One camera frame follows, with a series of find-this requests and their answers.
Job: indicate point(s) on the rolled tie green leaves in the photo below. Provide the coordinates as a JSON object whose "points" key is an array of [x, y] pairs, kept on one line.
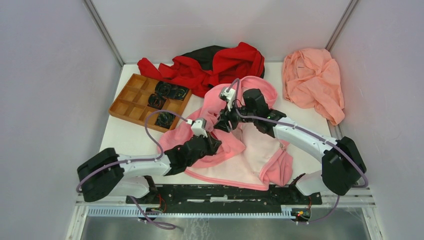
{"points": [[165, 120]]}

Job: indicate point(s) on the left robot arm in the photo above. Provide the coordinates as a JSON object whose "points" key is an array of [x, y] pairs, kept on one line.
{"points": [[108, 173]]}

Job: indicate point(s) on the pink jacket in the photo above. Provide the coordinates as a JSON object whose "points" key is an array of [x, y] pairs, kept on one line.
{"points": [[246, 158]]}

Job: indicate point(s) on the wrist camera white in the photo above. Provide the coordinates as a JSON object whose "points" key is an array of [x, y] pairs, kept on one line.
{"points": [[198, 127], [228, 95]]}

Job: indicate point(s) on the red and black jacket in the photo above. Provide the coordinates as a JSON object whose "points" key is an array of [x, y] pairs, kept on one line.
{"points": [[202, 69]]}

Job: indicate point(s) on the rolled tie orange pattern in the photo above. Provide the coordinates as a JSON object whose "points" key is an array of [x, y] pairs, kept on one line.
{"points": [[156, 101]]}

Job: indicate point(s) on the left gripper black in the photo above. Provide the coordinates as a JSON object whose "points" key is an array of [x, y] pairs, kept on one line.
{"points": [[213, 144]]}

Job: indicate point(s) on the rolled tie yellow pattern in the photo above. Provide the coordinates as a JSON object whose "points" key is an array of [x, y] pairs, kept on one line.
{"points": [[171, 91]]}

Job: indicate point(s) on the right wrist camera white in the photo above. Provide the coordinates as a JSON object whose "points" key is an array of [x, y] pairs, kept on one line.
{"points": [[228, 95]]}

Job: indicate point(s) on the wooden compartment tray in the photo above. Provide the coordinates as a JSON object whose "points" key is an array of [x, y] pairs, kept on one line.
{"points": [[131, 104]]}

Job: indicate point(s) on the peach orange garment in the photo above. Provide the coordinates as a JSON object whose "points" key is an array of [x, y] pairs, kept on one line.
{"points": [[311, 79]]}

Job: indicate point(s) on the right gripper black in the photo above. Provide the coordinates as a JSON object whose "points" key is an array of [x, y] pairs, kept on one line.
{"points": [[223, 124]]}

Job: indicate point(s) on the aluminium rail frame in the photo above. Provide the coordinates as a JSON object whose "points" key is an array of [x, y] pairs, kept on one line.
{"points": [[350, 217]]}

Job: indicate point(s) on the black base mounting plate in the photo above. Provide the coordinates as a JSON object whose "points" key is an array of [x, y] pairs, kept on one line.
{"points": [[222, 199]]}

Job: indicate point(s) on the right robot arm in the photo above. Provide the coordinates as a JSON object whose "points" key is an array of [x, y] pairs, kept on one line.
{"points": [[341, 163]]}

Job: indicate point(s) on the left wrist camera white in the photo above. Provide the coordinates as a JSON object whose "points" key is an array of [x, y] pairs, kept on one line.
{"points": [[198, 127]]}

